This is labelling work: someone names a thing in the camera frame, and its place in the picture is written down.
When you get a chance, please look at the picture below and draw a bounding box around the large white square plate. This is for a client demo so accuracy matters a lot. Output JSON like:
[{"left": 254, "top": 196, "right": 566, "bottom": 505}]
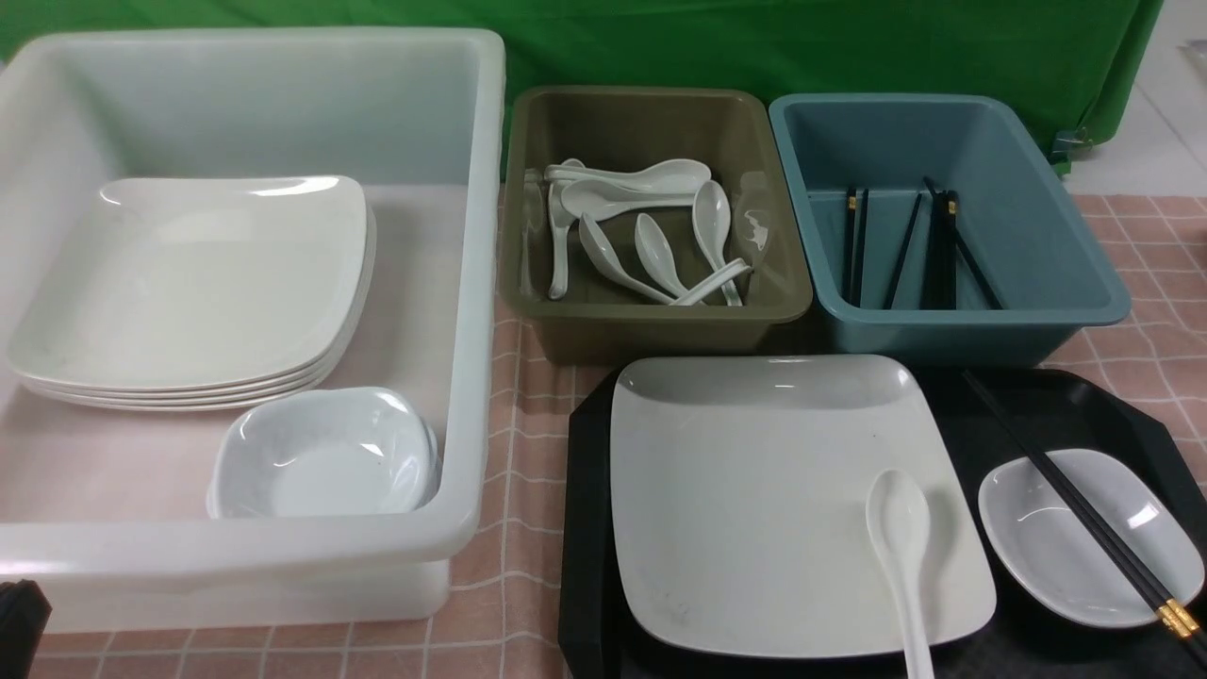
[{"left": 610, "top": 355, "right": 999, "bottom": 660}]

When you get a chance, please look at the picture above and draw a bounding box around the white ceramic soup spoon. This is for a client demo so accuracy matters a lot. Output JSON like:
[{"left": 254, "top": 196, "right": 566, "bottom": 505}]
[{"left": 864, "top": 469, "right": 934, "bottom": 678}]

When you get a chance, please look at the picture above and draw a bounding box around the small white sauce dish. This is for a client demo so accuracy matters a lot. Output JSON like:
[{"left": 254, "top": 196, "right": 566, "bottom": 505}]
[{"left": 978, "top": 447, "right": 1205, "bottom": 630}]

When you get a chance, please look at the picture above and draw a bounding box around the stacked white plate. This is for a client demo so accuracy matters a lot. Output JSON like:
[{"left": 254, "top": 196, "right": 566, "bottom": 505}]
[
  {"left": 6, "top": 175, "right": 375, "bottom": 392},
  {"left": 19, "top": 206, "right": 378, "bottom": 411}
]

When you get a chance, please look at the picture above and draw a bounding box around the top stacked white plate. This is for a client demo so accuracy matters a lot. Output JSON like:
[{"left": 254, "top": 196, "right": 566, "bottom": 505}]
[{"left": 6, "top": 175, "right": 375, "bottom": 392}]

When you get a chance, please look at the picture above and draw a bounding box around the white spoon in bin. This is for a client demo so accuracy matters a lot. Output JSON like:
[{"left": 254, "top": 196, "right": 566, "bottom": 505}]
[
  {"left": 579, "top": 215, "right": 675, "bottom": 306},
  {"left": 690, "top": 180, "right": 731, "bottom": 273},
  {"left": 635, "top": 212, "right": 689, "bottom": 298},
  {"left": 561, "top": 178, "right": 696, "bottom": 221},
  {"left": 547, "top": 178, "right": 576, "bottom": 302},
  {"left": 544, "top": 158, "right": 712, "bottom": 193}
]

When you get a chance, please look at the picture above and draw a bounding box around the olive green plastic bin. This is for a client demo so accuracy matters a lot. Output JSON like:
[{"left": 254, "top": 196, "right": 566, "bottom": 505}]
[{"left": 498, "top": 86, "right": 814, "bottom": 365}]

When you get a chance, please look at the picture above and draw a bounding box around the black chopstick in bin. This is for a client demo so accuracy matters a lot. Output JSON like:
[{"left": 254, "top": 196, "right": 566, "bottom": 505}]
[
  {"left": 925, "top": 191, "right": 957, "bottom": 310},
  {"left": 922, "top": 175, "right": 1003, "bottom": 310},
  {"left": 841, "top": 186, "right": 858, "bottom": 305},
  {"left": 884, "top": 192, "right": 923, "bottom": 309}
]

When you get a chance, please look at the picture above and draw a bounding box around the white square bowl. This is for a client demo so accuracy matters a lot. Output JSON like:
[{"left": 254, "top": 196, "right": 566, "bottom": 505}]
[{"left": 206, "top": 387, "right": 438, "bottom": 520}]

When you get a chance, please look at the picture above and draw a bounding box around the pink checkered tablecloth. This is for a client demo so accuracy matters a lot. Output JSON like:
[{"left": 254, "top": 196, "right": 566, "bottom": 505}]
[{"left": 30, "top": 194, "right": 1205, "bottom": 678}]

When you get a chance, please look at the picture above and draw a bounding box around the blue plastic bin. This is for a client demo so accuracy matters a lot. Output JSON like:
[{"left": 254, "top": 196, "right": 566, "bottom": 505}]
[{"left": 769, "top": 90, "right": 1131, "bottom": 367}]

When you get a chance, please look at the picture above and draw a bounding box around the green backdrop cloth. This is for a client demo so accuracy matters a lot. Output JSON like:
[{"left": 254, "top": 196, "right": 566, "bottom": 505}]
[{"left": 1, "top": 1, "right": 1164, "bottom": 154}]

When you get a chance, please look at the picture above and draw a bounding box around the black object at corner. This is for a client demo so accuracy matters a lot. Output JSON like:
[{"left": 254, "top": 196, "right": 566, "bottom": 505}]
[{"left": 0, "top": 580, "right": 53, "bottom": 678}]

